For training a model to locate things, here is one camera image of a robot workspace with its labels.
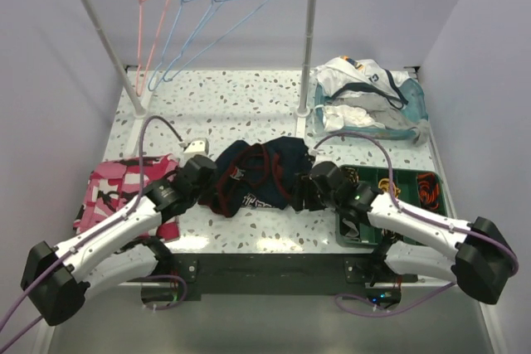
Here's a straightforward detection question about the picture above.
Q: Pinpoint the green compartment tray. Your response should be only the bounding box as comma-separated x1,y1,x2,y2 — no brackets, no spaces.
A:
336,165,447,249

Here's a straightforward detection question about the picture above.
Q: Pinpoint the blue wire hanger right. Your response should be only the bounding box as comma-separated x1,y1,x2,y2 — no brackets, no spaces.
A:
160,0,275,82

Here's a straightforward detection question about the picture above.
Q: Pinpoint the white garment in basket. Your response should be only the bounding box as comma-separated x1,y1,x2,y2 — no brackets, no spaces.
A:
313,56,410,99

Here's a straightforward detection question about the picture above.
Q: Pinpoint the blue wire hanger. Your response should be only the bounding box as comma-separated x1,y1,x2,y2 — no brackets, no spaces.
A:
147,0,231,92
160,0,275,82

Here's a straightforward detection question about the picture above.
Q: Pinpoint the orange navy striped rolled tie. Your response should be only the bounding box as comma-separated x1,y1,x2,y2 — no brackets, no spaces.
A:
417,172,441,211

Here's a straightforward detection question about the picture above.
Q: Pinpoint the grey white rolled tie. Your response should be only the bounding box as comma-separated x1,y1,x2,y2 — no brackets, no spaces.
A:
339,221,361,245

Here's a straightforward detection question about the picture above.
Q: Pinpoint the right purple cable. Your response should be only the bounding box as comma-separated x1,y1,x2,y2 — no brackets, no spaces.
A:
310,133,519,317

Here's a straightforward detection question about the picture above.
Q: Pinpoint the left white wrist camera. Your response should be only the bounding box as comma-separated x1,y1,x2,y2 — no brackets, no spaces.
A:
183,138,210,156

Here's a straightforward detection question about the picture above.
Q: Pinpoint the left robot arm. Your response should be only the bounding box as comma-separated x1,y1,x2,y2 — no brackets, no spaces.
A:
21,155,217,326

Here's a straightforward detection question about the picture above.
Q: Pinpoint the pink wire hanger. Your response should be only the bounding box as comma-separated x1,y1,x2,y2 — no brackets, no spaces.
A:
134,0,171,97

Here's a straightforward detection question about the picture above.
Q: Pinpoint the navy tank top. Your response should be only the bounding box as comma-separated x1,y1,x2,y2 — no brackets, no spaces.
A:
198,137,313,218

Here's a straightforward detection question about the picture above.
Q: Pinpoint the grey garment in basket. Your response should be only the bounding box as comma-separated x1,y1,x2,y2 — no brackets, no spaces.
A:
317,95,430,146

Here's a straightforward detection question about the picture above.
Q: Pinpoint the blue wire hanger left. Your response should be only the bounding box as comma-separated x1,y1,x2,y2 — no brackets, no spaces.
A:
147,0,231,92

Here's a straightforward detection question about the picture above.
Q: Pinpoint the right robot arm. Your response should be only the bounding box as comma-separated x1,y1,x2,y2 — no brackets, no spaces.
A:
292,162,518,304

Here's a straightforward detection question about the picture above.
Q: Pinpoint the pink camouflage folded garment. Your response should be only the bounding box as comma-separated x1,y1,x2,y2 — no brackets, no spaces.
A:
73,154,179,234

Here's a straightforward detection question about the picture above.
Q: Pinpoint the yellow rolled tie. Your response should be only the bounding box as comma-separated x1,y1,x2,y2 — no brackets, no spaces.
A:
378,177,402,198

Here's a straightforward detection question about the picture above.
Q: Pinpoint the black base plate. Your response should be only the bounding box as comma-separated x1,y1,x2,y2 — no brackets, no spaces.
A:
123,252,418,309

